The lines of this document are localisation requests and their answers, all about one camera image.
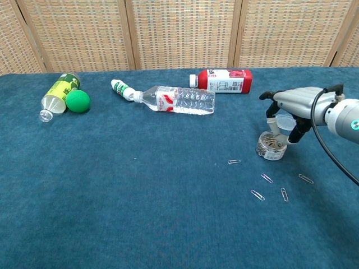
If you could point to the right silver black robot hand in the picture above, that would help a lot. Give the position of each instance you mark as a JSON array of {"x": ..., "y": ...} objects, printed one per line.
[{"x": 300, "y": 103}]

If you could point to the silver paperclip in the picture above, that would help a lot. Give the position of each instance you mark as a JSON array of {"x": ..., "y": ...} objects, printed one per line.
[
  {"x": 306, "y": 178},
  {"x": 234, "y": 162},
  {"x": 257, "y": 195},
  {"x": 267, "y": 178},
  {"x": 284, "y": 194}
]

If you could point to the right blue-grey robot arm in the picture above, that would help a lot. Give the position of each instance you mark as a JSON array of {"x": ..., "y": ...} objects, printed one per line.
[{"x": 345, "y": 117}]

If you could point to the clear jar of paperclips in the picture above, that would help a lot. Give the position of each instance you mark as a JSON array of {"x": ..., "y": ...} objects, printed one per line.
[{"x": 269, "y": 150}]

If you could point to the clear round plastic lid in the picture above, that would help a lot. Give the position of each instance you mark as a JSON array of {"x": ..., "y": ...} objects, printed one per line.
[{"x": 284, "y": 123}]

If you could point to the red juice bottle white cap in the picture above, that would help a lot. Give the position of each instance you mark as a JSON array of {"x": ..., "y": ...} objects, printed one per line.
[{"x": 224, "y": 81}]

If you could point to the clear water bottle red label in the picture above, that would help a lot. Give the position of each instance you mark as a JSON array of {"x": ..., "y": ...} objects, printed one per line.
[{"x": 182, "y": 101}]

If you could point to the woven wooden folding screen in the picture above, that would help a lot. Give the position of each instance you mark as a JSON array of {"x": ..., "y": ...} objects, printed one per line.
[{"x": 182, "y": 33}]

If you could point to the small white bottle green label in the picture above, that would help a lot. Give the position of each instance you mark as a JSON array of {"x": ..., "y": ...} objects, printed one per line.
[{"x": 120, "y": 89}]

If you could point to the green foam ball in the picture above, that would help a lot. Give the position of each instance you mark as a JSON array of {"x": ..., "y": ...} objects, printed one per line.
[{"x": 78, "y": 101}]

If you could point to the green label plastic bottle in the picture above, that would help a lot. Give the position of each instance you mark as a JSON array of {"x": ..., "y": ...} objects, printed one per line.
[{"x": 60, "y": 89}]

